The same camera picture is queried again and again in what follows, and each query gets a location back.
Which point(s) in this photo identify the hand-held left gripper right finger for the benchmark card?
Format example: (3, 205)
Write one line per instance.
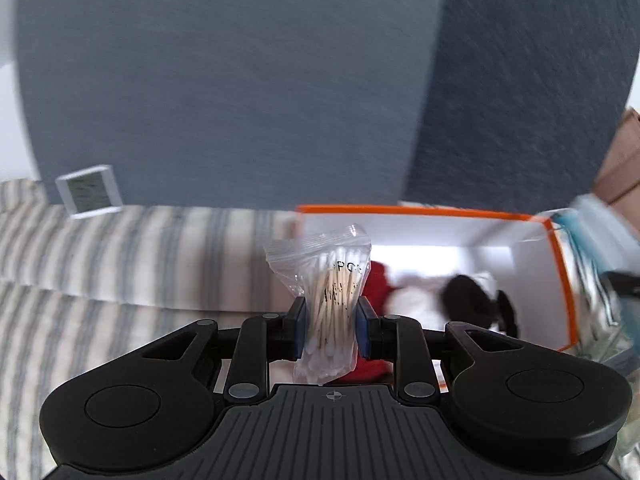
(363, 330)

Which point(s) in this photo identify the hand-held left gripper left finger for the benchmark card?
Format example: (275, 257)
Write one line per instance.
(298, 330)

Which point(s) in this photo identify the dark red plush toy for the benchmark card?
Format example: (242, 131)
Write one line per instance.
(377, 285)

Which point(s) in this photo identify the clear bag of cotton swabs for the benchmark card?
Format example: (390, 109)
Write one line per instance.
(330, 285)

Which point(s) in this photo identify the orange cardboard box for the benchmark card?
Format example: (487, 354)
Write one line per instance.
(425, 232)

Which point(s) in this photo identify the dark cloth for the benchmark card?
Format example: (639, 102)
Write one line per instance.
(465, 300)

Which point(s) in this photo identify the striped blanket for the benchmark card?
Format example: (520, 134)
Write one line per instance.
(125, 260)

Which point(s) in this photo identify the clear plastic storage container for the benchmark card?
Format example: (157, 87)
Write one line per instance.
(587, 240)

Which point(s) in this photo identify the white digital clock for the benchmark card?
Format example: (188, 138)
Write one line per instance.
(90, 192)

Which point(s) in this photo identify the grey-blue felt panel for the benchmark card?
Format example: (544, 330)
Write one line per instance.
(225, 85)

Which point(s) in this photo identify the dark blue felt panel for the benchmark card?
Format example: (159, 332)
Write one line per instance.
(525, 85)

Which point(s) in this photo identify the brown paper bag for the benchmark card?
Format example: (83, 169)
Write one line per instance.
(622, 160)

